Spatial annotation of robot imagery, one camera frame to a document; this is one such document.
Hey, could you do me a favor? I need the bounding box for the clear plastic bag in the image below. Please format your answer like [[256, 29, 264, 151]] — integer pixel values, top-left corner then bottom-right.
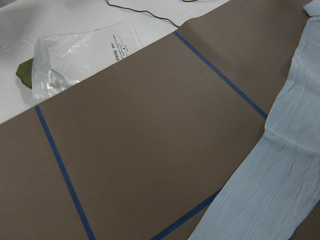
[[31, 31, 99, 100]]

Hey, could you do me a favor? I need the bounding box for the light blue button-up shirt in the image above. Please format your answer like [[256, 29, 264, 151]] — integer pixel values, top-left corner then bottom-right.
[[190, 0, 320, 240]]

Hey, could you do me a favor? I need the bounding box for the brown paper table cover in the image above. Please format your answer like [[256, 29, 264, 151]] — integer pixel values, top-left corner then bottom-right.
[[0, 0, 307, 240]]

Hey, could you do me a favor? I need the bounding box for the green cloth piece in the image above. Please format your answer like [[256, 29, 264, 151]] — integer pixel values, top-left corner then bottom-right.
[[15, 58, 33, 89]]

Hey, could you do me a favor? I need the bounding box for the black thin cable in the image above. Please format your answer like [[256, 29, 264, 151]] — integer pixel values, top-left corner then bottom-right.
[[103, 0, 180, 28]]

